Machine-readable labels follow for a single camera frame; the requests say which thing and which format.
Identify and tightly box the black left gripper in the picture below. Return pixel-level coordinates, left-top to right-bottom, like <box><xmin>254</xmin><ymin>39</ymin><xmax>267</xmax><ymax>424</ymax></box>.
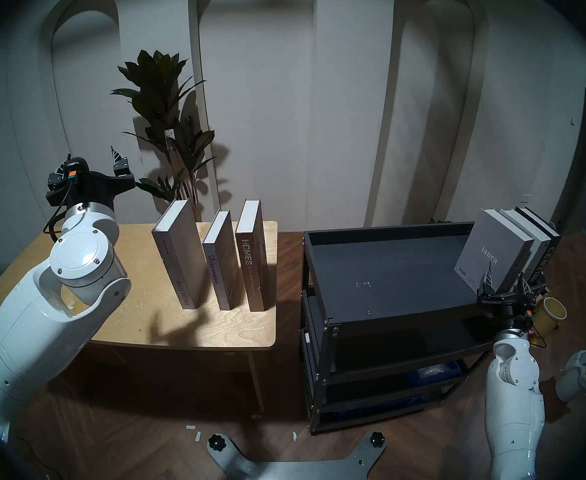
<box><xmin>46</xmin><ymin>145</ymin><xmax>136</xmax><ymax>210</ymax></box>

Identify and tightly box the blue bin with clear bag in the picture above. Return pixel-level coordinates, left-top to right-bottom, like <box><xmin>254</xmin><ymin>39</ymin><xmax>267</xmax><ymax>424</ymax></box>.
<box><xmin>406</xmin><ymin>362</ymin><xmax>463</xmax><ymax>386</ymax></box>

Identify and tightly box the black CENTURY book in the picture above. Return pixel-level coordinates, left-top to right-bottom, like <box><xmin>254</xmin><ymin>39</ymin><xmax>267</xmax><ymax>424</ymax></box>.
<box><xmin>516</xmin><ymin>206</ymin><xmax>561</xmax><ymax>285</ymax></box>

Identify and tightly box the white trash bin with bag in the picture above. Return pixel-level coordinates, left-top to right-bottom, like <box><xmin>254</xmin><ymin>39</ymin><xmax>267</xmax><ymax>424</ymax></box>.
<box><xmin>556</xmin><ymin>350</ymin><xmax>586</xmax><ymax>404</ymax></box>

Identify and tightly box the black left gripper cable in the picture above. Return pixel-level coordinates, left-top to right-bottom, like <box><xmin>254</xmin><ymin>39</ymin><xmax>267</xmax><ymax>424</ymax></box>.
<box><xmin>43</xmin><ymin>181</ymin><xmax>73</xmax><ymax>242</ymax></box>

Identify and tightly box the black metal shelf cart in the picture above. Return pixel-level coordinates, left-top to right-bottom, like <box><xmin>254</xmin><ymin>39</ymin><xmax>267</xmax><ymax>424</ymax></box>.
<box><xmin>301</xmin><ymin>220</ymin><xmax>546</xmax><ymax>436</ymax></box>

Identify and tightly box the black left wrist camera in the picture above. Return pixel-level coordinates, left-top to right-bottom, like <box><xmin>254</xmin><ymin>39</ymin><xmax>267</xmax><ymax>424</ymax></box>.
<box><xmin>63</xmin><ymin>157</ymin><xmax>89</xmax><ymax>182</ymax></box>

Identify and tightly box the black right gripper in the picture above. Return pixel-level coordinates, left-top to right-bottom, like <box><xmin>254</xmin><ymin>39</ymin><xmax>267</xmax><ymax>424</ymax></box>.
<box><xmin>478</xmin><ymin>261</ymin><xmax>538</xmax><ymax>333</ymax></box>

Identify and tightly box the silver book small black lettering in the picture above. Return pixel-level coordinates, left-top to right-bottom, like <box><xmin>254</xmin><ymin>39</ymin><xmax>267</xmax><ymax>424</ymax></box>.
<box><xmin>501</xmin><ymin>209</ymin><xmax>551</xmax><ymax>287</ymax></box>

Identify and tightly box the grey metal robot base plate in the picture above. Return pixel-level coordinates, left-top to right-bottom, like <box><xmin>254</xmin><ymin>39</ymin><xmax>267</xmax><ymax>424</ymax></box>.
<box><xmin>208</xmin><ymin>430</ymin><xmax>386</xmax><ymax>480</ymax></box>

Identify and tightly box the light wooden display table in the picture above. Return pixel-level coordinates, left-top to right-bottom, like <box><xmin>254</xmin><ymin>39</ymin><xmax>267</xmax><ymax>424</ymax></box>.
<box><xmin>0</xmin><ymin>221</ymin><xmax>278</xmax><ymax>412</ymax></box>

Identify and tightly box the grey iaura book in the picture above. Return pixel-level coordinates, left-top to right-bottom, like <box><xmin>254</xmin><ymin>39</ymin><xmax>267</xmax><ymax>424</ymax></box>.
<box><xmin>454</xmin><ymin>208</ymin><xmax>535</xmax><ymax>298</ymax></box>

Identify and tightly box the large grey SPECIAL ISSUE book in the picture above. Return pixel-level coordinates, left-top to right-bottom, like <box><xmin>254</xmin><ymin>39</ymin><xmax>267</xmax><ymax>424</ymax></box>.
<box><xmin>151</xmin><ymin>199</ymin><xmax>208</xmax><ymax>310</ymax></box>

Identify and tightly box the grey Discontent book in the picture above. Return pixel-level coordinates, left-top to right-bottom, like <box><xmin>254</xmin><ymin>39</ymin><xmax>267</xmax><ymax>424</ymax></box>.
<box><xmin>202</xmin><ymin>210</ymin><xmax>241</xmax><ymax>311</ymax></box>

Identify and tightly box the yellow plastic bucket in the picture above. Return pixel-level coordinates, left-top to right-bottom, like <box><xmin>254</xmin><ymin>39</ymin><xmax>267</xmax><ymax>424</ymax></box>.
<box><xmin>530</xmin><ymin>297</ymin><xmax>567</xmax><ymax>338</ymax></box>

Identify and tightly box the brown HOMES book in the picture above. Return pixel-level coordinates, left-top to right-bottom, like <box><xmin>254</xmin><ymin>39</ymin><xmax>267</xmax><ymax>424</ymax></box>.
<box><xmin>235</xmin><ymin>199</ymin><xmax>268</xmax><ymax>312</ymax></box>

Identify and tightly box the tall green potted plant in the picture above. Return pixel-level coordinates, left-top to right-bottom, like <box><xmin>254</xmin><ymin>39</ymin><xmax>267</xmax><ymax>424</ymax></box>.
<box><xmin>110</xmin><ymin>50</ymin><xmax>217</xmax><ymax>222</ymax></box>

